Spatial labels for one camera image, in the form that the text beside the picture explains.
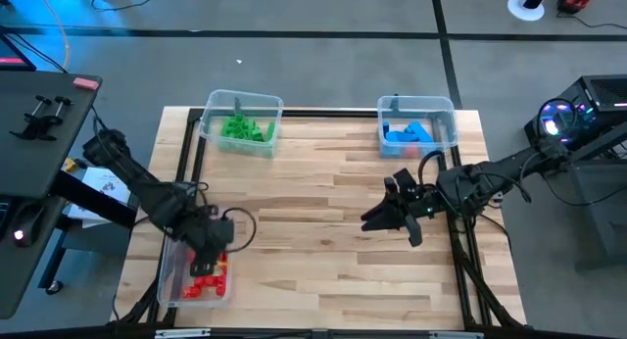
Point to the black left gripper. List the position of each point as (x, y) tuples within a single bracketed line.
[(208, 231)]

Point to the black frame strut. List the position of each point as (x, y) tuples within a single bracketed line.
[(142, 305), (490, 290)]

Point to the clear plastic storage bin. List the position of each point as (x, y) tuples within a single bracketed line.
[(421, 106), (245, 101), (171, 280)]

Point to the white round floor stand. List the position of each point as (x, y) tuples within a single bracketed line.
[(529, 8)]

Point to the pink eraser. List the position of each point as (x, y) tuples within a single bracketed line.
[(86, 83)]

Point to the long blue toy block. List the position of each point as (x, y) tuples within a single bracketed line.
[(419, 131)]

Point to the black clamp tool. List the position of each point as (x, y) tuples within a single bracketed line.
[(41, 126)]

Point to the dark tablet screen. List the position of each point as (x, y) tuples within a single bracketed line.
[(12, 52)]

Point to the grey metal side table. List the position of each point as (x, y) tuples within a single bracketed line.
[(597, 207)]

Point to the black computer mouse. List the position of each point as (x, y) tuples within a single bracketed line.
[(27, 226)]

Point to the black aluminium table frame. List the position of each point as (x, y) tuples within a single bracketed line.
[(313, 112)]

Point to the black caster wheel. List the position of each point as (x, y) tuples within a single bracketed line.
[(55, 287)]

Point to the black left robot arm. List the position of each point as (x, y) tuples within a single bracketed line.
[(142, 182)]

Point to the small yellow object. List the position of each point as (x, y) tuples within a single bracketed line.
[(70, 165)]

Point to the black arched bracket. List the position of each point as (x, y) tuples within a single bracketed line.
[(395, 104), (238, 106)]

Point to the black computer tower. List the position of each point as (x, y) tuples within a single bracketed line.
[(597, 104)]

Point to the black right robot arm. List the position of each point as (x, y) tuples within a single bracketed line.
[(514, 165)]

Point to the silver edge bracket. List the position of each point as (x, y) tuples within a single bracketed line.
[(181, 333), (455, 335)]

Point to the white paper sheet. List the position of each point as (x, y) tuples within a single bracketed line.
[(98, 182)]

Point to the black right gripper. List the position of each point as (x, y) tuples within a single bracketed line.
[(423, 202)]

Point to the long green toy block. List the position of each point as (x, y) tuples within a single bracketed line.
[(230, 128)]

